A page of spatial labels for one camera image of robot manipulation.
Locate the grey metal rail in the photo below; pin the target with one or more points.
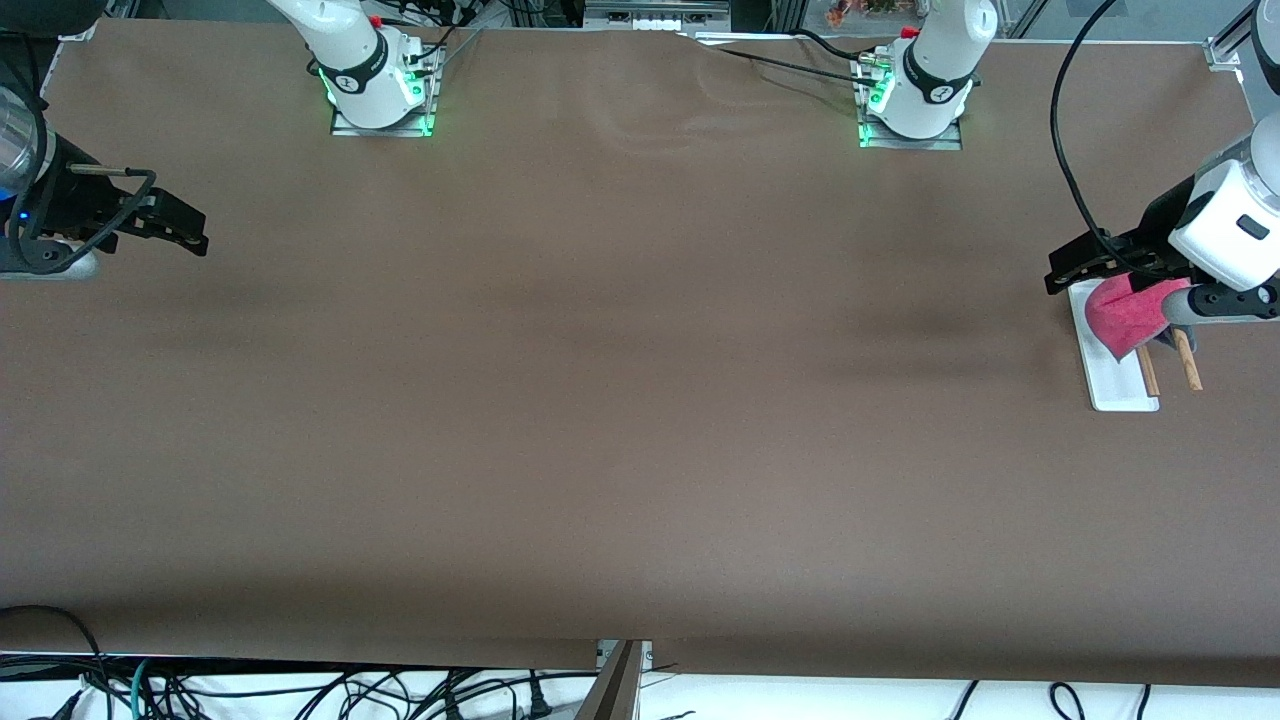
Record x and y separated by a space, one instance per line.
660 8

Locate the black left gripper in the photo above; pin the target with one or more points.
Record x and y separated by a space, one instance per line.
1153 231

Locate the white terminal block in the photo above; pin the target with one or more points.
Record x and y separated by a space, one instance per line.
657 24

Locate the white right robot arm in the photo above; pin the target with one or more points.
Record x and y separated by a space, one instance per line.
355 60

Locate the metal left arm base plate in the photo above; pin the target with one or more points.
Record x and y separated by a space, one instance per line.
910 143

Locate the pink and grey towel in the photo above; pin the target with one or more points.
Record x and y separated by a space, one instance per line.
1125 320

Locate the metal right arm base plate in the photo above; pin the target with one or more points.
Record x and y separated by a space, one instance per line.
380 131

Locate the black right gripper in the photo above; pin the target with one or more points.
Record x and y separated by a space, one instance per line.
72 193

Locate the orange red clutter pile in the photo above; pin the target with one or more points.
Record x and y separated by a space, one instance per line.
870 8

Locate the metal corner bracket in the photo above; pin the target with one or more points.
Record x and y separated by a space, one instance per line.
645 655

